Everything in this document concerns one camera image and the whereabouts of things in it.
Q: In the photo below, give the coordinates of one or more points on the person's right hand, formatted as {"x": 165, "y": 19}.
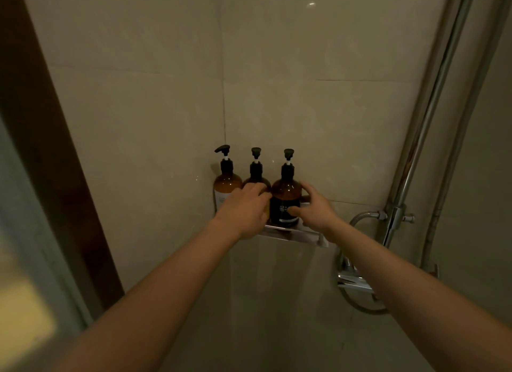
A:
{"x": 318, "y": 213}

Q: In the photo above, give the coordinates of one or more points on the person's left hand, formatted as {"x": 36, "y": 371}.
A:
{"x": 244, "y": 213}

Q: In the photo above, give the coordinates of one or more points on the clear acrylic shower shelf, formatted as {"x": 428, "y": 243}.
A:
{"x": 296, "y": 233}

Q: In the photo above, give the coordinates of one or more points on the person's right forearm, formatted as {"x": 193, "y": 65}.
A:
{"x": 420, "y": 299}

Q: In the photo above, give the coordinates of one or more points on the person's left forearm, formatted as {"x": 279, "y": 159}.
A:
{"x": 140, "y": 303}

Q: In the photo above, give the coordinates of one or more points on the chrome shower mixer valve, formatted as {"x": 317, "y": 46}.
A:
{"x": 352, "y": 279}

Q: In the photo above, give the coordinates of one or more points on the chrome shower riser pipe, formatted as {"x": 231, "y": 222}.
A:
{"x": 424, "y": 123}

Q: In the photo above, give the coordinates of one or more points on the chrome shower mixer and pipes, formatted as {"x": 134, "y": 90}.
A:
{"x": 460, "y": 143}

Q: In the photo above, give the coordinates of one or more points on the frosted glass side panel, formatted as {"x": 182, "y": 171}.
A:
{"x": 28, "y": 283}

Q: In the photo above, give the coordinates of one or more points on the brown wooden door frame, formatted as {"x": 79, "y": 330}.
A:
{"x": 48, "y": 163}

